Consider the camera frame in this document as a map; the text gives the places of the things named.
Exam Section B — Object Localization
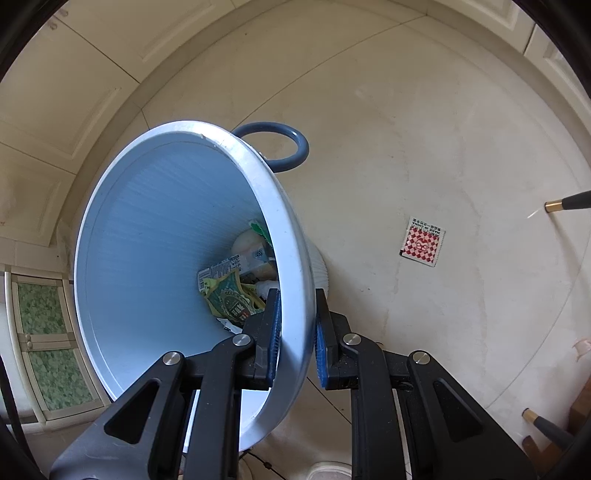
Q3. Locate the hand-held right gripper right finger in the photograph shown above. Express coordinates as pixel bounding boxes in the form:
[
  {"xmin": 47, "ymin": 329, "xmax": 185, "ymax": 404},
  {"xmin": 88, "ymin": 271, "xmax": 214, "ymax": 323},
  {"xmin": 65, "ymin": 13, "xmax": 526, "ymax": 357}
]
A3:
[{"xmin": 314, "ymin": 288, "xmax": 541, "ymax": 480}]

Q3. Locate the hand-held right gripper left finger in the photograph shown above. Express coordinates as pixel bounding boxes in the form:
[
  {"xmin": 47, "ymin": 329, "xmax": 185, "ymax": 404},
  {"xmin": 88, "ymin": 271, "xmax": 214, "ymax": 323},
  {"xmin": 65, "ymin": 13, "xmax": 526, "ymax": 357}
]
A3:
[{"xmin": 48, "ymin": 288, "xmax": 282, "ymax": 480}]

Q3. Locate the blue green milk carton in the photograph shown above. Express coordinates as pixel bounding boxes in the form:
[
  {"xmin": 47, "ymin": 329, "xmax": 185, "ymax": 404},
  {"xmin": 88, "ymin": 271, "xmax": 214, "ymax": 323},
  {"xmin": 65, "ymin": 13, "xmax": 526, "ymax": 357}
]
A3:
[{"xmin": 198, "ymin": 251, "xmax": 278, "ymax": 291}]

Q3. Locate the red checkered sachet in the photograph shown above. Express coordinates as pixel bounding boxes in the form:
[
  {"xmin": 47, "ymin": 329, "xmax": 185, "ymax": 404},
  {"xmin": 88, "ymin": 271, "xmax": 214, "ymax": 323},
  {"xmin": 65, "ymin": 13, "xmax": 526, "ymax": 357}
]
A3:
[{"xmin": 398, "ymin": 216, "xmax": 446, "ymax": 267}]

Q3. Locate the light blue trash bin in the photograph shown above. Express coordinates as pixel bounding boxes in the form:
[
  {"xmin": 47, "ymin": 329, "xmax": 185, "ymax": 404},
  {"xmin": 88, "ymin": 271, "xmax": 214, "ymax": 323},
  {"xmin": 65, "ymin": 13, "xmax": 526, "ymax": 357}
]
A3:
[{"xmin": 74, "ymin": 121, "xmax": 331, "ymax": 450}]

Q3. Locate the green patterned packet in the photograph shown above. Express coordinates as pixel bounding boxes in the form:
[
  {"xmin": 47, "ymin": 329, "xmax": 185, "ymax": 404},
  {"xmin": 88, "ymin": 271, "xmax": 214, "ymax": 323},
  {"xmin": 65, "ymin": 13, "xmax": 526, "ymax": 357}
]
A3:
[{"xmin": 205, "ymin": 270, "xmax": 266, "ymax": 319}]

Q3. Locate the white round container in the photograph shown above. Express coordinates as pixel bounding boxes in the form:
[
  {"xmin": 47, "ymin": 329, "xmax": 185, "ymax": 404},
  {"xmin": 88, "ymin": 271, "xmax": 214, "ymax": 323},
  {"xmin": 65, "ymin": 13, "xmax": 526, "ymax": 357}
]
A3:
[{"xmin": 308, "ymin": 460, "xmax": 354, "ymax": 480}]

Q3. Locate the green glass cabinet door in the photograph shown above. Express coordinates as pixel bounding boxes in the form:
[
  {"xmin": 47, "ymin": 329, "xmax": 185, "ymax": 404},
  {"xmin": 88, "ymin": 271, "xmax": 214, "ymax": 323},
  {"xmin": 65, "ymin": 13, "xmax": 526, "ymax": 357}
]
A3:
[{"xmin": 4, "ymin": 268, "xmax": 109, "ymax": 423}]

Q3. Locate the wooden furniture piece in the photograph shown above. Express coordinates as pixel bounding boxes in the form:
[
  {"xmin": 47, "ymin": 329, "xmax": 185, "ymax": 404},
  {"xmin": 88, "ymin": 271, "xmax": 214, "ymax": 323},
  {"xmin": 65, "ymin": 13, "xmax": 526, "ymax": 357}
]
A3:
[{"xmin": 523, "ymin": 390, "xmax": 591, "ymax": 467}]

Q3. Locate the thin black floor cable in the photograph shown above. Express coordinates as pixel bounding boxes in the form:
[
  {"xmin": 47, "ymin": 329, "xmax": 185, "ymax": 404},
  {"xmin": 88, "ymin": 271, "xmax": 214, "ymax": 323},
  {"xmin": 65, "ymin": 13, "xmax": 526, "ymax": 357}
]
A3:
[{"xmin": 247, "ymin": 450, "xmax": 287, "ymax": 480}]

